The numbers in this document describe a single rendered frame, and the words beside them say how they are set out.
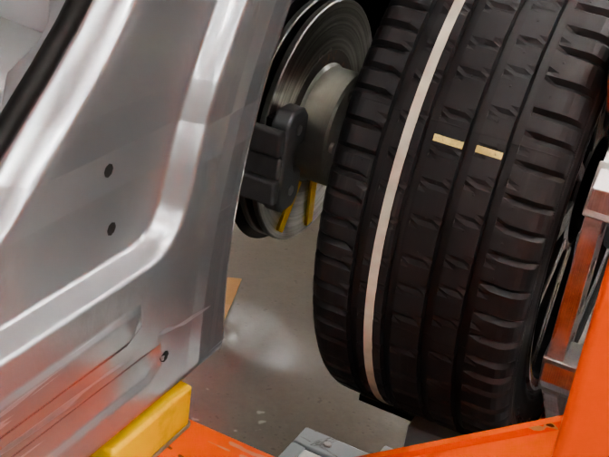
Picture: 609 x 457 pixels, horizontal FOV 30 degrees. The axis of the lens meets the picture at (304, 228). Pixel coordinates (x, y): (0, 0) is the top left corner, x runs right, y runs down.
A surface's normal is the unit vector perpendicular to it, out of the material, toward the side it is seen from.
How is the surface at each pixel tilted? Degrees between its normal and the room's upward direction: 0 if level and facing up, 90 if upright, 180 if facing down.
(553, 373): 90
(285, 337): 0
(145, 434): 90
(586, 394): 90
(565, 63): 49
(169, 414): 90
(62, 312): 22
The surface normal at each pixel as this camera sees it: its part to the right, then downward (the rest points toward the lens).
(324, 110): -0.28, -0.26
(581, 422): -0.45, 0.34
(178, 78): 0.88, 0.31
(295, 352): 0.14, -0.89
